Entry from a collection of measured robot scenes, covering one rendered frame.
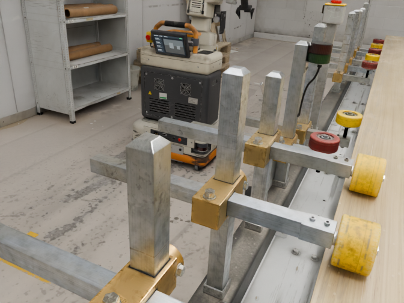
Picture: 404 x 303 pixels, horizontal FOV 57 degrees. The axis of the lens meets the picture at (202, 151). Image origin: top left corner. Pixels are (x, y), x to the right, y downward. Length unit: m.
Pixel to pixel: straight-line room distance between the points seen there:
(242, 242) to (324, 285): 0.40
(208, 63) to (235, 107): 1.90
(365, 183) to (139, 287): 0.51
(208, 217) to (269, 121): 0.33
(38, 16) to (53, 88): 0.60
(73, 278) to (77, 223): 1.74
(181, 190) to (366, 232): 0.30
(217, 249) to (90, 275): 0.32
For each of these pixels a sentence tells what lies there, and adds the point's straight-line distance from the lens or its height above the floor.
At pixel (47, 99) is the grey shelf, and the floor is 0.18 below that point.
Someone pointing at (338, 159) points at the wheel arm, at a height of 0.96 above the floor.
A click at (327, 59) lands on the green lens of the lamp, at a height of 1.11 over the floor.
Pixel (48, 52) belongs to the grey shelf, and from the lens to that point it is 3.56.
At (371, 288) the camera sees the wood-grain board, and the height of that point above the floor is 0.90.
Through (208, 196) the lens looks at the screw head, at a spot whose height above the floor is 0.98.
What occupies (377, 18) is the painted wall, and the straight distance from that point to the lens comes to 8.76.
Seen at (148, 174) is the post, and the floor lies 1.11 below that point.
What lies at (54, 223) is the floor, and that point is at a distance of 2.26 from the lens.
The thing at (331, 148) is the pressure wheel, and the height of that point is 0.89.
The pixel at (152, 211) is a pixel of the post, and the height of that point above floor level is 1.06.
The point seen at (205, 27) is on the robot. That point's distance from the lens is 2.88.
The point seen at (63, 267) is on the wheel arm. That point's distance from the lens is 0.51.
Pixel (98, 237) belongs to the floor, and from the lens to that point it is 2.11.
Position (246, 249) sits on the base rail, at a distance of 0.94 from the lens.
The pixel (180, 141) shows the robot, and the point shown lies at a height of 0.22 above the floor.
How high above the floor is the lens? 1.30
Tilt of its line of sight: 26 degrees down
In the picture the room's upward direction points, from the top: 3 degrees clockwise
